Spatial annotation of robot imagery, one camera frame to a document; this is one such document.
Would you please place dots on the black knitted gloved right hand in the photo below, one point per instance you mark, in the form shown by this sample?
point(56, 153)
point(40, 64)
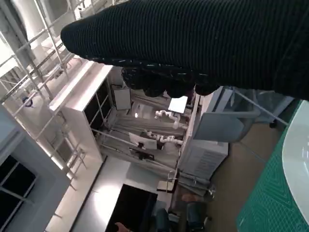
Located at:
point(193, 41)

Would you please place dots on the white square plate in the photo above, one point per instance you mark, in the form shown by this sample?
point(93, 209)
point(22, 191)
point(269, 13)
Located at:
point(297, 157)

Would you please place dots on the white screen monitor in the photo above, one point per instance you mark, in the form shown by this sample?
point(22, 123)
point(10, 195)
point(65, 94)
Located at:
point(178, 105)
point(122, 99)

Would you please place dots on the grey chair on castors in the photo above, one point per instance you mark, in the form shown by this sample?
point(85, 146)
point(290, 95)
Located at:
point(222, 125)

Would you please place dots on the white mesh cabinet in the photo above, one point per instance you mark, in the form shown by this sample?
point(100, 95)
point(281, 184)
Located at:
point(205, 157)

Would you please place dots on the white open shelf unit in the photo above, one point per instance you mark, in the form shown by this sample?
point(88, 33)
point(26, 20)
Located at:
point(82, 106)

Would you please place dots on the person in blue trousers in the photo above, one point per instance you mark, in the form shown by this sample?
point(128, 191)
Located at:
point(193, 212)

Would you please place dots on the green cutting mat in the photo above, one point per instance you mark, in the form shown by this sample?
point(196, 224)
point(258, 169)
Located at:
point(263, 200)

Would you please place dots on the large black screen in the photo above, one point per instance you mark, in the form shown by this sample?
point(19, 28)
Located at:
point(132, 207)

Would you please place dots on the white metal pipe frame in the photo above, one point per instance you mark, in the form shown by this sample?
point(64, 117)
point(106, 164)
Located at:
point(36, 72)

